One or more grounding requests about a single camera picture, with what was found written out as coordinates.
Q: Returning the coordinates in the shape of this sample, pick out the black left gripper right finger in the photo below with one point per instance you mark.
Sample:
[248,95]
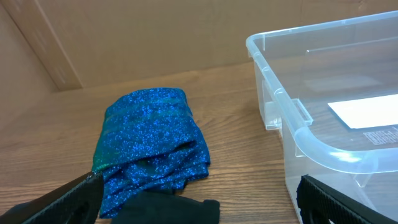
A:
[321,204]

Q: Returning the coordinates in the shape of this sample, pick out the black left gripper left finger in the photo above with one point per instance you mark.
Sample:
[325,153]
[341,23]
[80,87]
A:
[77,202]

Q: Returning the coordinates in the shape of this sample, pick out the black cloth with tape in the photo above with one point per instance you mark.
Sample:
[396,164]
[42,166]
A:
[165,208]

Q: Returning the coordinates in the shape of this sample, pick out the blue sparkly cloth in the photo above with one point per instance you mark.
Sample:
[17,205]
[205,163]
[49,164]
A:
[149,141]

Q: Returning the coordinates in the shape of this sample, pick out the white label in bin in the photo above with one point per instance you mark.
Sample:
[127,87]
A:
[367,112]

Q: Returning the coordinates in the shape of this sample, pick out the clear plastic storage bin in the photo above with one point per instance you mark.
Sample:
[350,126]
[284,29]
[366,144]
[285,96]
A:
[302,69]

